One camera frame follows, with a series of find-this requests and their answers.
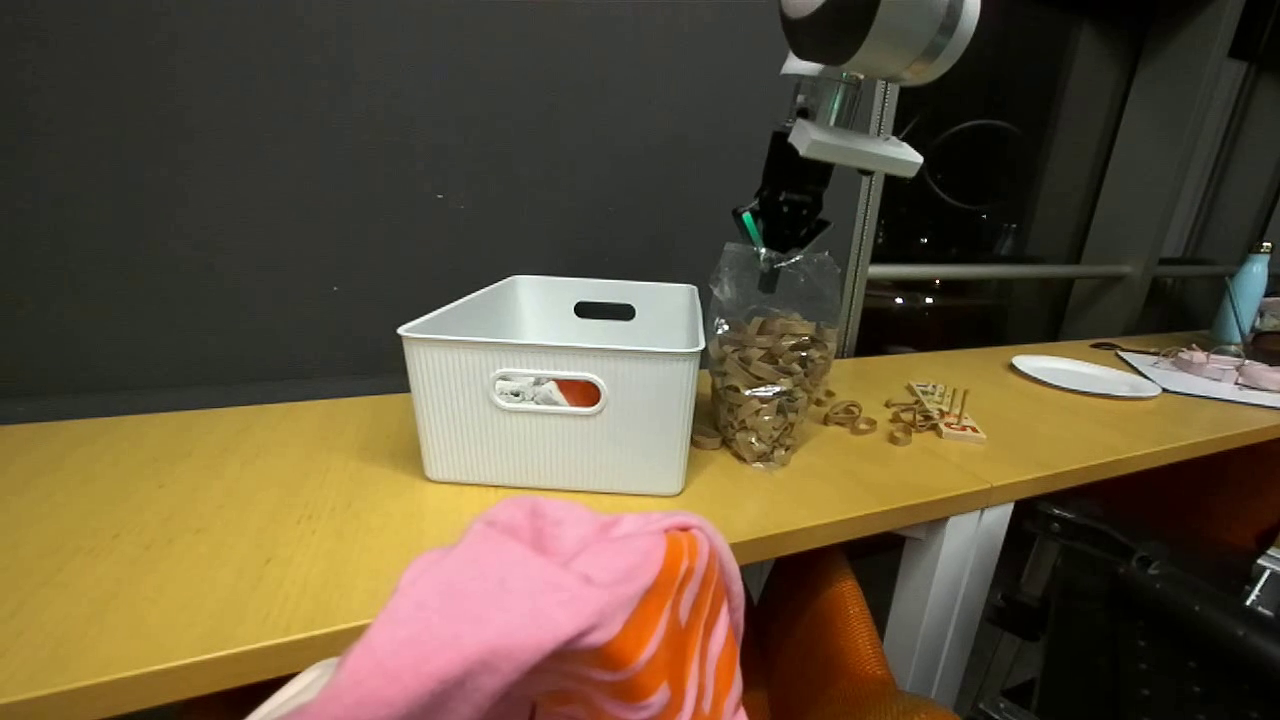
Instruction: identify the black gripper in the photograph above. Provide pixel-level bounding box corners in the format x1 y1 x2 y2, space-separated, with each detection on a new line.
732 129 844 293

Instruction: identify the white orange packet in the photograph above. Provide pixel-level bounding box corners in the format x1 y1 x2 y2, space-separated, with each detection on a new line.
490 373 605 412

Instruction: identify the white plastic storage bin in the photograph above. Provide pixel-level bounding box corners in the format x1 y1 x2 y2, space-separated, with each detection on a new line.
395 273 706 500

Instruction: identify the white plate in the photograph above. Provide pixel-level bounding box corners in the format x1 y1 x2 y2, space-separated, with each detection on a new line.
1009 351 1162 403

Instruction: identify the white table leg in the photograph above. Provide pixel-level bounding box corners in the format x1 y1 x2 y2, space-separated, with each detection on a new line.
880 500 1021 713

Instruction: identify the orange chair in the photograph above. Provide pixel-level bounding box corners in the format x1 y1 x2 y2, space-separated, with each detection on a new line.
738 545 962 720

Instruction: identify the white paper sheet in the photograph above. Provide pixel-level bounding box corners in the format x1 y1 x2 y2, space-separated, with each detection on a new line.
1115 340 1280 412

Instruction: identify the pink item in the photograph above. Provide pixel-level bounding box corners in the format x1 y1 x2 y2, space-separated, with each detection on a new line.
1172 342 1280 391

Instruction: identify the pink orange cloth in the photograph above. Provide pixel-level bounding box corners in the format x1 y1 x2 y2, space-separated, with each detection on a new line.
284 494 753 720

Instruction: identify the light blue water bottle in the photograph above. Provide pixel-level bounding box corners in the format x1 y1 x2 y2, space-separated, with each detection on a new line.
1209 236 1276 351

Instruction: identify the black robot cart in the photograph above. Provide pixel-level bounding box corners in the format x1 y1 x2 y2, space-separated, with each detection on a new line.
974 494 1280 720

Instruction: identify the white fabric item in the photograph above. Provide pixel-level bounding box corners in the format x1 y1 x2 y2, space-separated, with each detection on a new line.
243 651 345 720

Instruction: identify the grey wrist camera bar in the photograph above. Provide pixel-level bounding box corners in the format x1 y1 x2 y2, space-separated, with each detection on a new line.
782 115 926 183

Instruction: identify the grey window rail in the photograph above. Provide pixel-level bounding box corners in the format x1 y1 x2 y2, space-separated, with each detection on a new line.
862 261 1237 282

